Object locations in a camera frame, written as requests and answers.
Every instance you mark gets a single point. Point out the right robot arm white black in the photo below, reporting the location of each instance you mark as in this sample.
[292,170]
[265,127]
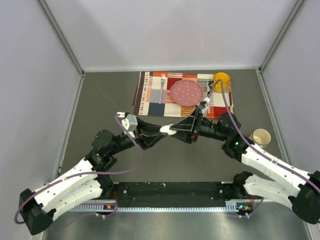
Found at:
[287,185]

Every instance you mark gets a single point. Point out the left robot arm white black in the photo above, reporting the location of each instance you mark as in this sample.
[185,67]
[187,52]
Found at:
[90,177]

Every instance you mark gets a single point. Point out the yellow mug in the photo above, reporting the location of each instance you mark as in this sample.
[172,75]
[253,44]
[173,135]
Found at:
[221,79]

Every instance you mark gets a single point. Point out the white earbud case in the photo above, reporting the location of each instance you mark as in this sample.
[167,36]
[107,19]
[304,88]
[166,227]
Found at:
[167,130]

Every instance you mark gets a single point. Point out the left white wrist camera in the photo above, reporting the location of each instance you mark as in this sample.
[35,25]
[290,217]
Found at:
[127,121]

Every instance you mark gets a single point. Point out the grey slotted cable duct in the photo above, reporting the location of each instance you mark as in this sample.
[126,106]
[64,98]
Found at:
[231,206]

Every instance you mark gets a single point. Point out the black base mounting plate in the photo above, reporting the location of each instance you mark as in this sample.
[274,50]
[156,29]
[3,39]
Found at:
[164,201]

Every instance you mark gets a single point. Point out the patchwork colourful placemat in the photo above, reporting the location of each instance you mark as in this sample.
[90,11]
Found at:
[147,95]

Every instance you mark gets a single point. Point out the pink handled fork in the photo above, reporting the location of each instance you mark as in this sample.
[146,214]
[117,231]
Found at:
[162,83]

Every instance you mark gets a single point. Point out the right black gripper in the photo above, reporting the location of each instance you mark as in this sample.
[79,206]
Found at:
[188,129]

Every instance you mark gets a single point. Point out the beige ceramic mug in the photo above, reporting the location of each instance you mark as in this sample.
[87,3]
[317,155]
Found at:
[261,137]

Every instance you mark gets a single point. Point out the pink dotted plate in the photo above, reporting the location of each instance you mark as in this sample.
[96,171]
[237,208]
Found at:
[186,93]

